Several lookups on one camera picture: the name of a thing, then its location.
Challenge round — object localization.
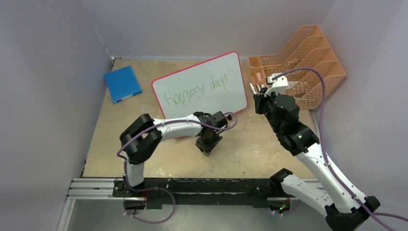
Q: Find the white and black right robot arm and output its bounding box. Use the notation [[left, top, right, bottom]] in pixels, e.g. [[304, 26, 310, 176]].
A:
[[253, 88, 380, 231]]

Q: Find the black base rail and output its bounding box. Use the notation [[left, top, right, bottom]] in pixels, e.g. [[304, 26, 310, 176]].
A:
[[113, 178, 296, 213]]

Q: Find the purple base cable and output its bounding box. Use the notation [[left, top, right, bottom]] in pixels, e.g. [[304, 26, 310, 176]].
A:
[[122, 186, 177, 224]]

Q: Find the orange plastic desk organizer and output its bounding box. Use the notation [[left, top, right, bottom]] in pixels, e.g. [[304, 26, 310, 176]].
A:
[[248, 25, 346, 110]]

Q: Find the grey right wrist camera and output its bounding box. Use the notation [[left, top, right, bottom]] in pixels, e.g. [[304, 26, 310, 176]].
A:
[[264, 73, 289, 96]]

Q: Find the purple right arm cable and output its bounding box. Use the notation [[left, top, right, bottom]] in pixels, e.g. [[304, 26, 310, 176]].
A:
[[271, 67, 408, 231]]

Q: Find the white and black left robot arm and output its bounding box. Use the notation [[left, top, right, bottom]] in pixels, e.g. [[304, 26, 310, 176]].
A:
[[117, 111, 234, 197]]

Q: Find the blue box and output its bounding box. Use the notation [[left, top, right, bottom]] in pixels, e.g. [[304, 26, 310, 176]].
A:
[[104, 65, 142, 104]]

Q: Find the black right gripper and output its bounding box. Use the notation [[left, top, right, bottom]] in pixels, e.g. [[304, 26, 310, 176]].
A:
[[255, 88, 282, 134]]

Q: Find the white marker pen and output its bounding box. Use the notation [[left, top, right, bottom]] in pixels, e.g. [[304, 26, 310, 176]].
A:
[[249, 82, 257, 94]]

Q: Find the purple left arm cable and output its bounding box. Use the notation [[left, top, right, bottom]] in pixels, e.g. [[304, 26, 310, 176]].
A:
[[116, 112, 239, 192]]

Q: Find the pink framed whiteboard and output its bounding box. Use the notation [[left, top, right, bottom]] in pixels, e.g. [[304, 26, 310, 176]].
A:
[[152, 51, 248, 119]]

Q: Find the aluminium frame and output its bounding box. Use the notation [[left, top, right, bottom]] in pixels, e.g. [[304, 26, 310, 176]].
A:
[[57, 178, 323, 231]]

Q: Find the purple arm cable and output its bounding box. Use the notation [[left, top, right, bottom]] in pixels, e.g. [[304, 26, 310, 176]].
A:
[[271, 67, 408, 231], [116, 112, 239, 192]]

